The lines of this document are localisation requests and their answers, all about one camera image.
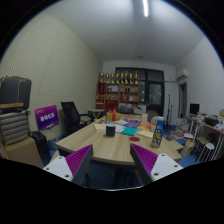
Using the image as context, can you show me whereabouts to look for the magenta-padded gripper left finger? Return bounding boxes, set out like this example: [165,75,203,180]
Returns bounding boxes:
[42,143,95,187]

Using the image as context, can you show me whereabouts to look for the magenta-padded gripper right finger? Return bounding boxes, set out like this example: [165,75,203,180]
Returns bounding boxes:
[129,143,184,186]

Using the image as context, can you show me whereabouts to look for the blue white-capped drink bottle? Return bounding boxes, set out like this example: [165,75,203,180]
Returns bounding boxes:
[149,116,165,149]

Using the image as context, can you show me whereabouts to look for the beige kraft notebook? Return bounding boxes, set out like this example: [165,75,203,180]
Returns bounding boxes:
[135,129,154,139]
[93,123,107,131]

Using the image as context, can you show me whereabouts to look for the teal book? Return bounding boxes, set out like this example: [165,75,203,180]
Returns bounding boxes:
[120,126,138,137]

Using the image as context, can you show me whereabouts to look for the black luggage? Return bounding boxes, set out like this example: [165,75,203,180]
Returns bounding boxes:
[29,130,53,167]

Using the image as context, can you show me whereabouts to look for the standing orange card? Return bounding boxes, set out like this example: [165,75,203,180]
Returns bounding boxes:
[140,113,149,126]

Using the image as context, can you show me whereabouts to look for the black mug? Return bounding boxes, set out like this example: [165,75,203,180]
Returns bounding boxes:
[105,123,117,138]

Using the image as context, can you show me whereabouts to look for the black office chair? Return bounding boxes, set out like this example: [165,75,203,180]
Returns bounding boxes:
[60,101,95,134]

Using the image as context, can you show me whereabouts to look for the purple sign board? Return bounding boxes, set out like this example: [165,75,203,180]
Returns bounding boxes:
[34,104,60,132]

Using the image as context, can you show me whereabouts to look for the yellow gift box red ribbon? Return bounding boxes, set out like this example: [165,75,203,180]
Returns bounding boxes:
[105,109,123,122]

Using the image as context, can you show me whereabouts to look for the cardboard box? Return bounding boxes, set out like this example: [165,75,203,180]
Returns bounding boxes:
[1,136,44,168]

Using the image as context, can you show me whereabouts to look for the white round stool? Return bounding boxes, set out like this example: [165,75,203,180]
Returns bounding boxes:
[196,142,216,164]

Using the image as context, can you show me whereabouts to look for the dark glass door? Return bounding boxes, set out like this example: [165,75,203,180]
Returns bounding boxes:
[114,67,165,116]

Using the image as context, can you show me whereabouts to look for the black computer monitor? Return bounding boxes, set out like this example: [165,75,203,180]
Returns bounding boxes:
[189,102,201,116]

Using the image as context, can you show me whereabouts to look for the wooden shelf unit with trophies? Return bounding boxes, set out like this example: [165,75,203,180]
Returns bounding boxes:
[95,70,140,111]

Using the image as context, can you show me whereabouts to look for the grey striped case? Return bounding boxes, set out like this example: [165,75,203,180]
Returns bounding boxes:
[0,111,30,146]

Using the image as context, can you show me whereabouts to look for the cluttered side desk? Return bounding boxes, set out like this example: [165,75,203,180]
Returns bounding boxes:
[188,114,224,161]

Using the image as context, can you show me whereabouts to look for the brown suitcase bag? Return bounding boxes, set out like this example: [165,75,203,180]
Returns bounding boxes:
[0,75,33,113]

